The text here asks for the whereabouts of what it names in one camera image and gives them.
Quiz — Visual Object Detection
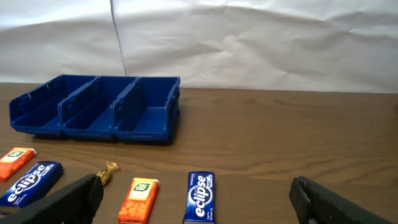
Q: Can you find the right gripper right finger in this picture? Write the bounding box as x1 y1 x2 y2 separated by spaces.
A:
289 175 398 224

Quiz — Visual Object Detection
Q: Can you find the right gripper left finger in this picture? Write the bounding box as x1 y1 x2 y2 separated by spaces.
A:
0 173 104 224

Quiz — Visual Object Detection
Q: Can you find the blue candy pack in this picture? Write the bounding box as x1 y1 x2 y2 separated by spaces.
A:
182 170 216 224
0 161 65 208

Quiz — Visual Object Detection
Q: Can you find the orange candy box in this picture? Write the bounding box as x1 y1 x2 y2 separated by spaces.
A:
0 147 37 183
117 177 160 224

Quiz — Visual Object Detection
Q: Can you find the gold wrapped candy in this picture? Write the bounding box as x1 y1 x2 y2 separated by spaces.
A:
95 160 120 187

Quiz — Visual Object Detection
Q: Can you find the blue tray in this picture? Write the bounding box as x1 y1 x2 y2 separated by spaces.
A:
8 73 182 146

